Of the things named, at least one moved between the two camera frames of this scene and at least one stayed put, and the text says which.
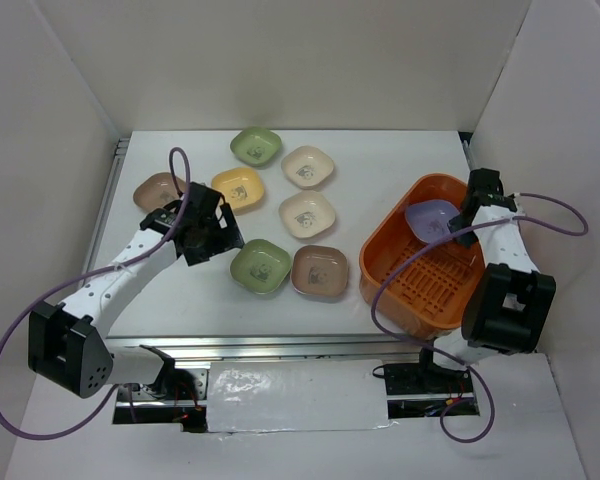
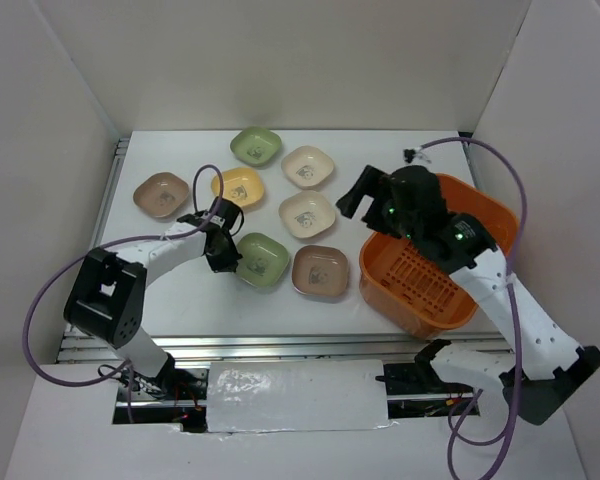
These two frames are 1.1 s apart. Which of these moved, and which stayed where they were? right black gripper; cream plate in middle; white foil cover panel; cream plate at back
Moved: right black gripper
Stayed: white foil cover panel; cream plate at back; cream plate in middle
